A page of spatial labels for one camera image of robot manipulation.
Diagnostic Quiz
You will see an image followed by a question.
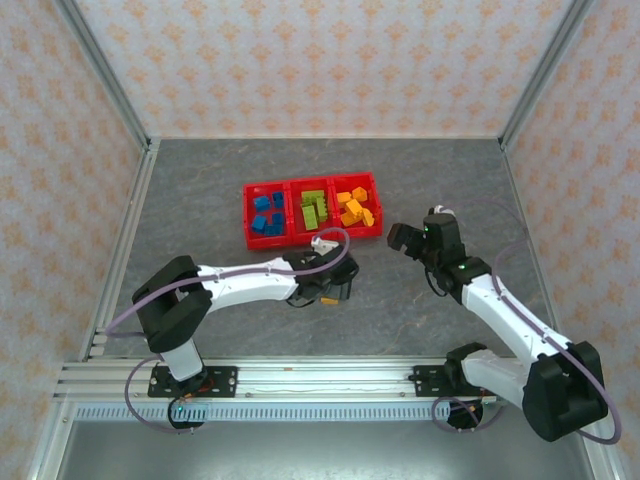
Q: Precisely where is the red plastic bin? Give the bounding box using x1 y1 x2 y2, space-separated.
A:
288 177 337 246
329 171 385 240
242 180 294 250

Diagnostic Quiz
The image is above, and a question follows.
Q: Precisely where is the black mounting plate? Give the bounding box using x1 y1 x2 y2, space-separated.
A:
148 366 239 399
412 364 451 397

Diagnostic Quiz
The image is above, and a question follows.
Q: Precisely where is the grey metal panel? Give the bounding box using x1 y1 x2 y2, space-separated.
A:
54 419 601 480

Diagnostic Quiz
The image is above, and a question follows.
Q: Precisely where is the purple cable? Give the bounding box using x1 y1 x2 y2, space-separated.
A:
104 227 351 435
430 197 624 445

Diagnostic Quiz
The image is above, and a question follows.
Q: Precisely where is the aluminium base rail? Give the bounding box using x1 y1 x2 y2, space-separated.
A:
53 355 506 404

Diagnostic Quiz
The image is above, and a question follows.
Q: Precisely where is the aluminium side frame rail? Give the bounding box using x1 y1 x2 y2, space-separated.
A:
499 142 566 351
79 139 161 362

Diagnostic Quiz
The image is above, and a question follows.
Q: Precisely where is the slotted grey cable duct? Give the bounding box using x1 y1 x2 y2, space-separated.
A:
73 402 501 424

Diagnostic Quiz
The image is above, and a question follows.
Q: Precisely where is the aluminium rear frame rail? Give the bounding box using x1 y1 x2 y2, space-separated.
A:
148 133 505 142

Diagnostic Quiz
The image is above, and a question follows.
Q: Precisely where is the black round cable port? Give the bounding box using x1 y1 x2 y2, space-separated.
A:
447 399 484 432
167 398 209 432

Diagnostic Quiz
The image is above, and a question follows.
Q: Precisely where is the aluminium frame post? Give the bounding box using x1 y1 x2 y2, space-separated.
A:
499 0 596 151
52 0 154 151

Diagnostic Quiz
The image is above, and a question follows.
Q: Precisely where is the aluminium frame leg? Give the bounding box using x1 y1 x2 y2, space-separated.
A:
24 402 76 480

